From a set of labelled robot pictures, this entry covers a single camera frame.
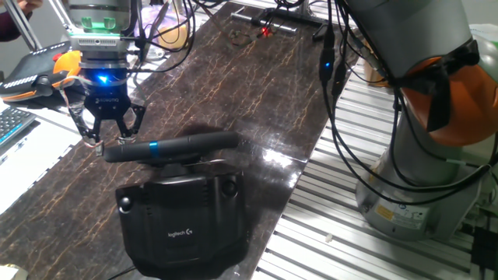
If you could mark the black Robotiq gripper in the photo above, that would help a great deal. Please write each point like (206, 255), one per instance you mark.
(105, 101)

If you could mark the black racing steering wheel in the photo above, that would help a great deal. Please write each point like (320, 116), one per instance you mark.
(175, 145)

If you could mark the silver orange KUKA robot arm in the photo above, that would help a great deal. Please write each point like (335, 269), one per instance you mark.
(408, 35)

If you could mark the dark red sleeve forearm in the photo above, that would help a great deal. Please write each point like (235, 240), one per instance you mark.
(9, 27)

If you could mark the black Logitech wheel base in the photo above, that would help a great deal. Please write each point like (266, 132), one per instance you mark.
(183, 218)

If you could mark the bystander bare hand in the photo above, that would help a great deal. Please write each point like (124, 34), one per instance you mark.
(30, 4)

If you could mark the black computer keyboard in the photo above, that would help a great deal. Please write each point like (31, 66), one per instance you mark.
(13, 122)

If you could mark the orange black teach pendant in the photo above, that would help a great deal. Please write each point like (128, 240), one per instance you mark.
(27, 70)

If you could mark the purple plastic bag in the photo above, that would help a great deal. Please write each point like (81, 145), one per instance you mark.
(149, 19)

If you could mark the dark marble pattern mat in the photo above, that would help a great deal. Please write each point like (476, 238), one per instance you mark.
(233, 85)

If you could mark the small red LED board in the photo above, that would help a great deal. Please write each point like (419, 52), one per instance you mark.
(265, 32)

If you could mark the black silver bar clamp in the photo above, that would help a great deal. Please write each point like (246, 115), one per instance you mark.
(307, 17)

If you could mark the small white plastic bit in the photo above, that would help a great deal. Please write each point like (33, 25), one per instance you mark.
(329, 238)

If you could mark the black plug box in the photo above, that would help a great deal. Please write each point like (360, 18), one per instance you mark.
(486, 249)

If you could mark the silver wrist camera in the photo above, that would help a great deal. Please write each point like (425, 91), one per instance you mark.
(101, 42)

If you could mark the green printed camera mount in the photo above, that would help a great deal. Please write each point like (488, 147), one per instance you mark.
(97, 25)

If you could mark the aluminium frame post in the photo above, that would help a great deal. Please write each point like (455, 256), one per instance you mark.
(58, 11)
(21, 23)

